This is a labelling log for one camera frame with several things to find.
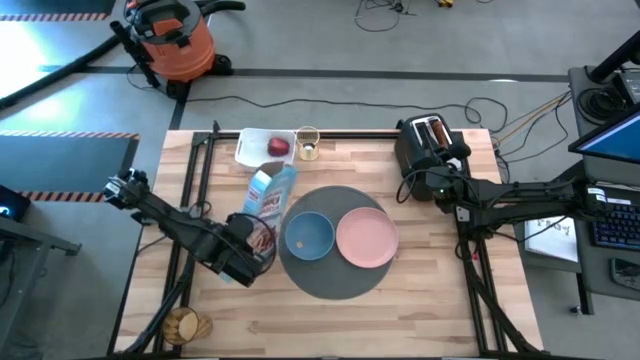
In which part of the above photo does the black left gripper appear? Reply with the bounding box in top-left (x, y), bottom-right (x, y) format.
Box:
top-left (213, 212), bottom-right (267, 289)

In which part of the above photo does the blue cinnamon cereal box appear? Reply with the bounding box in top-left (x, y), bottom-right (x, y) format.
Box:
top-left (241, 160), bottom-right (300, 264)

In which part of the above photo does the blue bowl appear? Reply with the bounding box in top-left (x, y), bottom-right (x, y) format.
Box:
top-left (284, 210), bottom-right (336, 262)

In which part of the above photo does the white plastic bin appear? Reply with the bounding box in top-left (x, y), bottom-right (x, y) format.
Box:
top-left (234, 127), bottom-right (296, 169)

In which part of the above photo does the red apple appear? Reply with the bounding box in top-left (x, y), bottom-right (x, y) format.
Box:
top-left (267, 136), bottom-right (292, 158)

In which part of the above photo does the black two-slot toaster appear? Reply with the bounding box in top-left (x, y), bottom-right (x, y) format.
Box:
top-left (393, 113), bottom-right (470, 202)

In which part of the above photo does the grey round woven placemat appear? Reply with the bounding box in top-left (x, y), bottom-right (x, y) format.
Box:
top-left (278, 185), bottom-right (396, 301)

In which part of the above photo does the pink plate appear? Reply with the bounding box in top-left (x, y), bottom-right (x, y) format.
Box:
top-left (335, 207), bottom-right (400, 270)

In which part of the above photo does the white paper with writing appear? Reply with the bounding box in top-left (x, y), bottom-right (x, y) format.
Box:
top-left (523, 215), bottom-right (580, 265)

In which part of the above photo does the blue-screen monitor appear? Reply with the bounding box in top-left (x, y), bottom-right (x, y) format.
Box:
top-left (568, 110), bottom-right (640, 166)

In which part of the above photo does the backlit black keyboard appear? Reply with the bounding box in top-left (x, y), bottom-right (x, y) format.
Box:
top-left (588, 197), bottom-right (640, 251)

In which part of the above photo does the grey computer desk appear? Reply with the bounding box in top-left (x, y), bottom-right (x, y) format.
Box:
top-left (514, 64), bottom-right (640, 316)

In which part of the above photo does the dark floor mat striped edge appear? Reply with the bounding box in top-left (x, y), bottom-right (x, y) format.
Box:
top-left (0, 130), bottom-right (141, 202)

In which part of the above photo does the grey side table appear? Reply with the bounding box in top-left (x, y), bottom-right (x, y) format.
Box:
top-left (0, 214), bottom-right (82, 359)

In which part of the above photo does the dark desk gadget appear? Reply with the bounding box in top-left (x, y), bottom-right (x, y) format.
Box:
top-left (608, 257), bottom-right (640, 292)

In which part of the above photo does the orange shop vacuum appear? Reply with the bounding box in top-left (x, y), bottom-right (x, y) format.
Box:
top-left (110, 0), bottom-right (247, 99)

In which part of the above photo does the black device with blue light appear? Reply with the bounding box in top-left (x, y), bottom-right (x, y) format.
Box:
top-left (0, 184), bottom-right (32, 224)

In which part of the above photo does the yellow cable bundle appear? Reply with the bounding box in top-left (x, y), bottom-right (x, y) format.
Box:
top-left (492, 92), bottom-right (574, 166)

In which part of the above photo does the black aluminium table frame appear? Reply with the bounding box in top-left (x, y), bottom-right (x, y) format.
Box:
top-left (107, 119), bottom-right (546, 359)

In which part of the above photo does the long black floor cable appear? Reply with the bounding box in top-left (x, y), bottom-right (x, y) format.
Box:
top-left (185, 93), bottom-right (510, 132)

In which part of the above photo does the looped black floor cable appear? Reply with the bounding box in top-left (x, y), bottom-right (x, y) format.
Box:
top-left (353, 0), bottom-right (417, 34)

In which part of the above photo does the coiled black cable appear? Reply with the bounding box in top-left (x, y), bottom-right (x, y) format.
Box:
top-left (575, 87), bottom-right (627, 127)

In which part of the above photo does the black vacuum hose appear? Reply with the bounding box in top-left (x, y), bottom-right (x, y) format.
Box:
top-left (0, 34), bottom-right (121, 111)

